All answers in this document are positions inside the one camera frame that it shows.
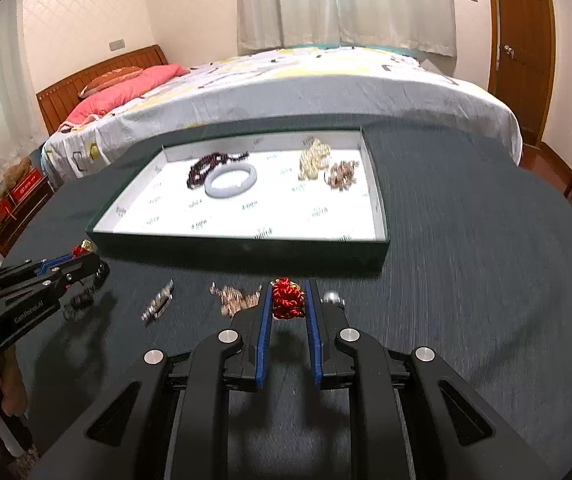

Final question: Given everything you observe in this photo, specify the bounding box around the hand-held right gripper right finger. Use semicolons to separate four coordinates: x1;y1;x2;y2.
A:
303;280;542;480

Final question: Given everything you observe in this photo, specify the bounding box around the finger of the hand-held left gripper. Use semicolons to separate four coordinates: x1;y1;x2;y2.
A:
0;254;82;294
0;254;112;357

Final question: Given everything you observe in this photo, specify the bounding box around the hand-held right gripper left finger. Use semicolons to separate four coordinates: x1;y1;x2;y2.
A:
30;282;274;480

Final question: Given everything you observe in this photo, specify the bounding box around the small red knot charm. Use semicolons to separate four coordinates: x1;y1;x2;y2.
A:
272;277;307;320

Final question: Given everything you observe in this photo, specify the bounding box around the dark green tray box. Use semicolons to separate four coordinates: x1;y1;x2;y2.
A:
86;127;391;273

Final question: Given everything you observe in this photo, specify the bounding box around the white jade bangle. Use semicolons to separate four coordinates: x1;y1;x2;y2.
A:
204;160;257;198

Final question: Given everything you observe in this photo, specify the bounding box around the pink pearl bead bracelet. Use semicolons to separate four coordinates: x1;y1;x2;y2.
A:
325;159;361;191

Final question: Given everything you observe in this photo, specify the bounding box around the dark red bead bracelet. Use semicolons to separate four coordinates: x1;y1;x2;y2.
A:
187;152;251;191

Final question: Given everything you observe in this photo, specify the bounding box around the cream pearl necklace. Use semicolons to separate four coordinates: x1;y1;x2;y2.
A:
298;136;333;181

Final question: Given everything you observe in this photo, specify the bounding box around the dark wooden nightstand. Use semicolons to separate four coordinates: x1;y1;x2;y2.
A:
0;175;56;258

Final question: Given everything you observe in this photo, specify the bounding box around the black bead pendant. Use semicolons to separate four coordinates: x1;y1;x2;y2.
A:
63;285;99;321

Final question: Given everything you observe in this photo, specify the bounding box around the red gift box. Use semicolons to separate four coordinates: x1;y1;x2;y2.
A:
8;167;44;206

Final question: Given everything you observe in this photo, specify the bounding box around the brown teddy bear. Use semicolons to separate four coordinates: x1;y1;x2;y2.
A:
0;156;31;196

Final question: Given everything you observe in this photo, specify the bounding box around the silver rhinestone brooch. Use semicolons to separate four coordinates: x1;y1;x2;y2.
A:
140;280;175;328

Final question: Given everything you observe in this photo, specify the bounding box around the patterned clothing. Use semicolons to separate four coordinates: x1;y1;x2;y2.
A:
8;452;41;480

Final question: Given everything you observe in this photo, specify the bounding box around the wooden headboard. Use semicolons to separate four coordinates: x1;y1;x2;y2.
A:
36;44;169;136

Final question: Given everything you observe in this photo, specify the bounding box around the dark grey tablecloth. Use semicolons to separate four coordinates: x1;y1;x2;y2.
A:
0;115;572;480

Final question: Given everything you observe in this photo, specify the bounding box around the pink pillow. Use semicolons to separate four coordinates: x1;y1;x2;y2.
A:
58;64;189;133

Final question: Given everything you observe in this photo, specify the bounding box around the red patterned pillow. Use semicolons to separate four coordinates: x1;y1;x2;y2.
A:
78;67;144;100

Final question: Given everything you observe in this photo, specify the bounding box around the bed with patterned sheet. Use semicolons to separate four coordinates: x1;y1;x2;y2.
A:
38;45;524;196

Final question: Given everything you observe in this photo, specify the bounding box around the white pleated curtain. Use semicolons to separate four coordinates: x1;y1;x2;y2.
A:
236;0;459;58

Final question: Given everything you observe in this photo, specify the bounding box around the brown wooden door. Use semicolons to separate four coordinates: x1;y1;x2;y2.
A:
483;0;557;148

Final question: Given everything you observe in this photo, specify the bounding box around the rose gold chain bracelet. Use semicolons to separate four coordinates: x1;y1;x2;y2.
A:
209;282;263;317

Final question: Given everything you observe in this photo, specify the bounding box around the white cable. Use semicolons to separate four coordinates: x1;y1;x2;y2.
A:
0;405;24;456

